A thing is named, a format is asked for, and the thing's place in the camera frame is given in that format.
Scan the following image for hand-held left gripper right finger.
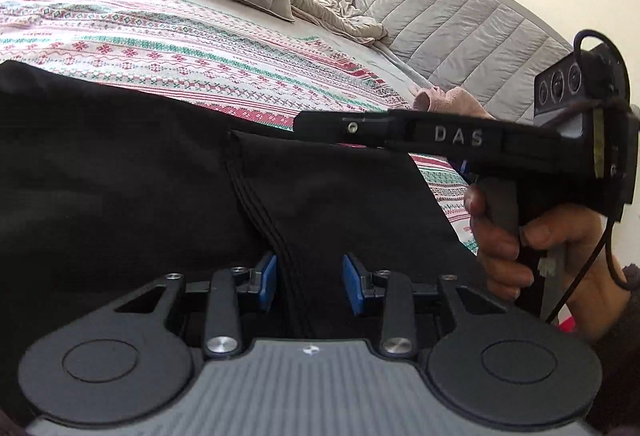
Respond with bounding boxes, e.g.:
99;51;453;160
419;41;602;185
340;253;508;359

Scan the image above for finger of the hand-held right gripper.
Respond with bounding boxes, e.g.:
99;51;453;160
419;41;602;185
293;109;401;150

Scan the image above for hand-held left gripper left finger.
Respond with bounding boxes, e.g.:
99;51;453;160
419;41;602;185
114;252;278;361

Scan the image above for black pants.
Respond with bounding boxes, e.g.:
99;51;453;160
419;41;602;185
0;60;483;422

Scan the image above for person's right forearm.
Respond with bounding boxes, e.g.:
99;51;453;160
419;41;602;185
562;261;640;436

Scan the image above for person's right hand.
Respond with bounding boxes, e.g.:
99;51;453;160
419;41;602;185
463;188;626;303

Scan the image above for pink fuzzy garment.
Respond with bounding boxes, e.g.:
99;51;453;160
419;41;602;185
412;85;497;120

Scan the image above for crumpled beige cloth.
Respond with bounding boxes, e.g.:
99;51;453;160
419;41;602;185
286;0;390;48

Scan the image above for grey quilted comforter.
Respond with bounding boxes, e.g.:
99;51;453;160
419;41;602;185
327;0;576;127

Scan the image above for printed patterned blanket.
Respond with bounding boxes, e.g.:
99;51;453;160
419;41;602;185
0;0;478;257

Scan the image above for black cable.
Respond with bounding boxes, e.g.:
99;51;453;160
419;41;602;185
545;29;633;324

